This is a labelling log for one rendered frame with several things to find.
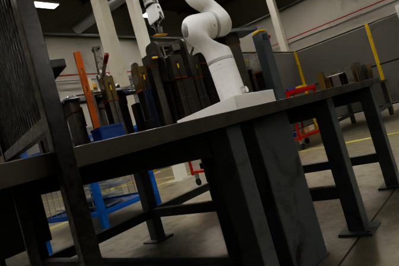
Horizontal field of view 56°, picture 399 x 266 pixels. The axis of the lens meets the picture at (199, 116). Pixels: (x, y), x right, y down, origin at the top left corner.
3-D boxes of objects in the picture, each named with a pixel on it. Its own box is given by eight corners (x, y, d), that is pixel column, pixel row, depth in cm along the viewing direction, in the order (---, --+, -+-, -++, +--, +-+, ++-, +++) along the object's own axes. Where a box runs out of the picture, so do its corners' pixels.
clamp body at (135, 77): (158, 138, 197) (140, 69, 199) (168, 135, 188) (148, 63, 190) (148, 141, 193) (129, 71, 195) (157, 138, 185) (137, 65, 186)
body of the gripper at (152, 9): (161, 0, 217) (167, 19, 217) (151, 8, 225) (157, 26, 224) (151, 0, 212) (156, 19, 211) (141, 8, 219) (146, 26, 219)
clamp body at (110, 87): (126, 146, 189) (108, 79, 190) (135, 143, 181) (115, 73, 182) (114, 149, 185) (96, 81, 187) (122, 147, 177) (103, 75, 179)
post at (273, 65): (279, 104, 230) (259, 35, 232) (288, 101, 224) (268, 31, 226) (271, 106, 226) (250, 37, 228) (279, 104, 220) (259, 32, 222)
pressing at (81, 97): (244, 74, 276) (244, 72, 276) (265, 65, 258) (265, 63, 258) (53, 110, 197) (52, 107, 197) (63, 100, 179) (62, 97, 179)
